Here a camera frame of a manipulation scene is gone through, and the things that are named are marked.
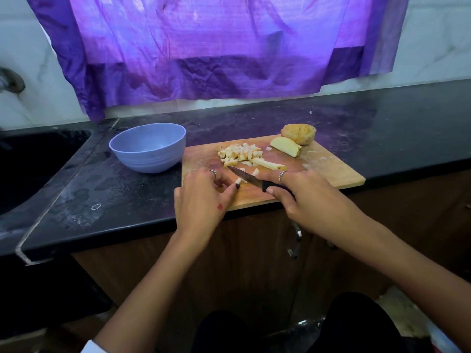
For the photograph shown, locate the pile of diced potato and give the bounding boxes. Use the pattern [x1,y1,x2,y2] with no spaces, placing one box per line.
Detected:
[217,142,264,169]

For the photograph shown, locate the wooden cutting board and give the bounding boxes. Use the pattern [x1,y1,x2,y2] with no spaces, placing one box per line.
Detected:
[181,134,366,212]

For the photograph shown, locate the dark sink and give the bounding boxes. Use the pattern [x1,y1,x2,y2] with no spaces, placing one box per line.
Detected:
[0,128,93,216]

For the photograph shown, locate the blue bowl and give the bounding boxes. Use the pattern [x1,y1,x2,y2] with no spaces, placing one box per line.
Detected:
[109,123,188,174]

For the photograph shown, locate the person's right forearm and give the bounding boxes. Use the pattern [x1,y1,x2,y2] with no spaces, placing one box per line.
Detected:
[342,217,471,350]

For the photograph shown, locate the metal faucet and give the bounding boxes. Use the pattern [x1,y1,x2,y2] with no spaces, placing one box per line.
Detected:
[0,67,26,96]

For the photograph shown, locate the black handled knife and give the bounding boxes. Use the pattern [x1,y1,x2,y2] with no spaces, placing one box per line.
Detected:
[228,167,295,199]

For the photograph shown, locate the metal cabinet handle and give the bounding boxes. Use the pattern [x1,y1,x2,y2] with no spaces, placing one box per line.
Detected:
[288,220,304,259]

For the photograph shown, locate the rounded potato end piece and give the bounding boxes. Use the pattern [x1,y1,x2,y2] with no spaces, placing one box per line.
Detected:
[280,123,317,146]

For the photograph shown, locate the person's right hand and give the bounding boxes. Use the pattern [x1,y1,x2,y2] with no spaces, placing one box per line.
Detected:
[265,169,366,243]

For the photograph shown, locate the red and white plastic bag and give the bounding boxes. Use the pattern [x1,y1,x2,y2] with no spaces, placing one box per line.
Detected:
[375,284,465,353]

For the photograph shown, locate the purple cloth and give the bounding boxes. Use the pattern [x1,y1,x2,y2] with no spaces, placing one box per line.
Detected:
[24,0,411,122]

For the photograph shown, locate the person's dark trousers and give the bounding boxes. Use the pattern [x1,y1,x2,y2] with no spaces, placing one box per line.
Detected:
[191,292,406,353]

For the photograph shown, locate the potato slice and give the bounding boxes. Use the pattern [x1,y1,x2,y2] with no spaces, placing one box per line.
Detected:
[268,136,302,159]

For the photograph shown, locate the tan potato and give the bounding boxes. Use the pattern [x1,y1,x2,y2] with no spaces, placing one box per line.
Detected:
[252,157,288,172]

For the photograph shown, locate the person's left hand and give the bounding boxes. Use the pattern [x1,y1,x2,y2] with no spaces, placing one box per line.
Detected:
[172,167,240,247]

